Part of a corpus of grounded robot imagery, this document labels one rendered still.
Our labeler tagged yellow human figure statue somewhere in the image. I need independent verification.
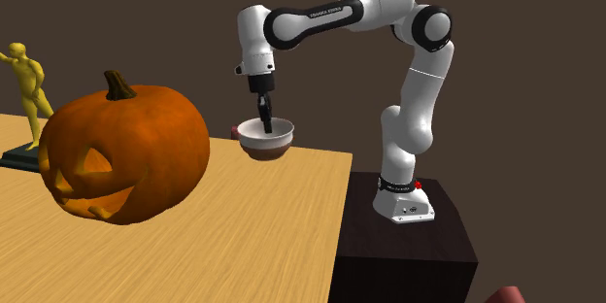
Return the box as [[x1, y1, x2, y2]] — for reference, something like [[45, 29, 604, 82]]
[[0, 42, 55, 174]]

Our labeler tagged white and brown bowl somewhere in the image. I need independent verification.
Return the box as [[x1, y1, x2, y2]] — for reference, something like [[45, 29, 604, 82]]
[[237, 118, 295, 162]]

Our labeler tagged orange carved pumpkin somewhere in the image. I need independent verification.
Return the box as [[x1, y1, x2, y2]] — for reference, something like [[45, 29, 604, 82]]
[[37, 69, 212, 226]]

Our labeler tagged reddish brown rounded object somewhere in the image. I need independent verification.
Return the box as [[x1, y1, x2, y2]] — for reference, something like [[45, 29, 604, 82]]
[[486, 286, 527, 303]]

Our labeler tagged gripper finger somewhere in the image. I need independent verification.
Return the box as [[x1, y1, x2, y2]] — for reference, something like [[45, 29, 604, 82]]
[[256, 92, 274, 135]]

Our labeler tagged dark robot stand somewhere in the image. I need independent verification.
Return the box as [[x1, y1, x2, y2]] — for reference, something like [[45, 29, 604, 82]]
[[327, 171, 480, 303]]

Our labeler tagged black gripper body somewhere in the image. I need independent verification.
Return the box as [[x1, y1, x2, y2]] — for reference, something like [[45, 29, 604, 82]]
[[247, 73, 276, 96]]

